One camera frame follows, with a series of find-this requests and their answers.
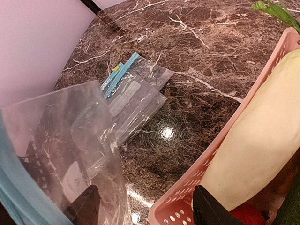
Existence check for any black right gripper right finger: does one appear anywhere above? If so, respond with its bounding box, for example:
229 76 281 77
193 185 243 225

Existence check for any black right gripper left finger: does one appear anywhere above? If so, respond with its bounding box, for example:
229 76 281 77
63 185 101 225

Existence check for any clear zip bag blue zipper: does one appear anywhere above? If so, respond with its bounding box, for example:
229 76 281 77
0 81 131 225

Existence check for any pink plastic basket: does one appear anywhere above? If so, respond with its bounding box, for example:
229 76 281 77
148 28 300 225

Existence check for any red apple toy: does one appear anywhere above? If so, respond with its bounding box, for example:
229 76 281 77
230 204 266 225

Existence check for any green cucumber toy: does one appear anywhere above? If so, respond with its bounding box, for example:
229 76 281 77
274 173 300 225

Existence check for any white radish toy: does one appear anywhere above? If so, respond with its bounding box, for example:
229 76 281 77
201 49 300 211

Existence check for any green leaf sprig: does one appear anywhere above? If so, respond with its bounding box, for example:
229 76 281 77
251 0 300 34

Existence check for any black frame post left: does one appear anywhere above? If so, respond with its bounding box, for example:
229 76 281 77
80 0 102 14

